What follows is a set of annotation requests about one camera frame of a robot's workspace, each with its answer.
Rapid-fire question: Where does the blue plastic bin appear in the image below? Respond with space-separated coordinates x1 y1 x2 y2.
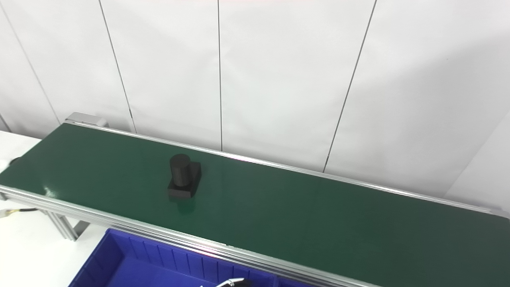
278 278 315 287
69 228 278 287

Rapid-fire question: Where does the black cylinder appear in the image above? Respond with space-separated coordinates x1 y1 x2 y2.
167 154 202 199

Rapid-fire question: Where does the aluminium conveyor leg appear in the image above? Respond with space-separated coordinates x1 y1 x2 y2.
43 210 90 242

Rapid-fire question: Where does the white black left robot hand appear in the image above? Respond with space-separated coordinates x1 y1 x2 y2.
215 278 252 287

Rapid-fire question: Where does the green conveyor belt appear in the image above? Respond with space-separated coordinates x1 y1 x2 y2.
0 120 510 287
0 124 510 287

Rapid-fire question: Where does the grey conveyor motor housing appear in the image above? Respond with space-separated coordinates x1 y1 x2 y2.
65 112 109 128

